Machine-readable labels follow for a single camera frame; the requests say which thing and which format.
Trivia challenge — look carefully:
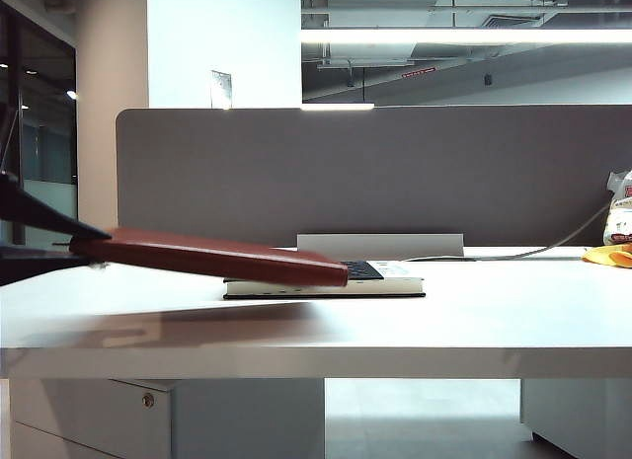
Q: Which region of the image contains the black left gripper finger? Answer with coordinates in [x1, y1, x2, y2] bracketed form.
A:
[0, 242, 108, 287]
[0, 170, 113, 242]

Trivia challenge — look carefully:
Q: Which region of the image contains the red hardcover book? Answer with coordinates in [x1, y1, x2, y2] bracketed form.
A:
[71, 226, 351, 288]

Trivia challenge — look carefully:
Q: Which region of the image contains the black book with white pages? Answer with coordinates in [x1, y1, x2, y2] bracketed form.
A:
[222, 260, 427, 301]

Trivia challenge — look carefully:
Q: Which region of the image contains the white drawer cabinet with lock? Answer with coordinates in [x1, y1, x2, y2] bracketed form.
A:
[9, 378, 326, 459]

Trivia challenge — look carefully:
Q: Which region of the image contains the short ceiling light strip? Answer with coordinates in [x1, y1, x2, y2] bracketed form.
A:
[300, 102, 375, 113]

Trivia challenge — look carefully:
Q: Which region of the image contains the grey fabric desk divider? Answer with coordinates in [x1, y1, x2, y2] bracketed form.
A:
[116, 105, 632, 251]

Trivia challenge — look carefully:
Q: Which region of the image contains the long ceiling light strip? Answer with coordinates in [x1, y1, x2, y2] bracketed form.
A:
[300, 28, 632, 45]

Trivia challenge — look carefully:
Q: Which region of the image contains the yellow cloth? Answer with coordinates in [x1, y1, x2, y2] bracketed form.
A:
[581, 242, 632, 268]

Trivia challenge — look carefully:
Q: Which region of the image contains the white plain cabinet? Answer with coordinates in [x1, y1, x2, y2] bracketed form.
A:
[519, 378, 632, 459]

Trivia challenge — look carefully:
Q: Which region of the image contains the clear plastic snack bag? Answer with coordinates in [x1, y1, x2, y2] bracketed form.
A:
[602, 170, 632, 247]

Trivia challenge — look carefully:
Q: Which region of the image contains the silver wall plate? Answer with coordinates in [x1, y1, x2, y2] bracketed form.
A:
[209, 69, 233, 110]

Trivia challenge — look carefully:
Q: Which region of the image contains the grey power cable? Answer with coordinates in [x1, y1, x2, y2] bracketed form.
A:
[404, 204, 611, 263]

